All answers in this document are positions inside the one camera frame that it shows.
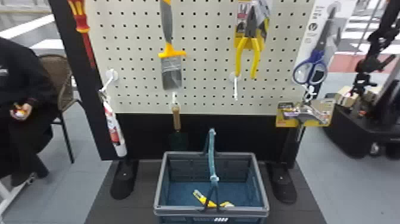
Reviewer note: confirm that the white pegboard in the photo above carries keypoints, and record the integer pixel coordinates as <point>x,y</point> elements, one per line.
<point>206,100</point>

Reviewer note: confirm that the blue basket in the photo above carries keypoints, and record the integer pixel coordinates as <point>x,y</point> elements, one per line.
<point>212,194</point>

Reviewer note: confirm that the yellow utility knife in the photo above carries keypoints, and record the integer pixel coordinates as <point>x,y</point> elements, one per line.
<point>203,199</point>

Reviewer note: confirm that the white red tube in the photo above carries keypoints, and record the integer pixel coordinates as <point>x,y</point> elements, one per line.
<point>113,128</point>

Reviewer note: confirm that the yellow pliers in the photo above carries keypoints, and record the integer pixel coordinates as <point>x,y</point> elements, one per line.
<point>251,34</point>

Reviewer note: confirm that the silver wrench on yellow card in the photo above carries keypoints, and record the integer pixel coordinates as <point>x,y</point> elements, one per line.
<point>307,113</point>

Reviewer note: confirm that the blue scissors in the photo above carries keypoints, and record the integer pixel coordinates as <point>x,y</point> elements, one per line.
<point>325,40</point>

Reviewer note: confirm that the brown chair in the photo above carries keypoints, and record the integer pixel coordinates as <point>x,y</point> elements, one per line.
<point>59,75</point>

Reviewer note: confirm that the red screwdriver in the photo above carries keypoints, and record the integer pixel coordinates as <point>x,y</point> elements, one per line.
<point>82,22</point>

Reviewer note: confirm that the person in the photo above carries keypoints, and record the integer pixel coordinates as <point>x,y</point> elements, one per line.
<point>22,84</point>

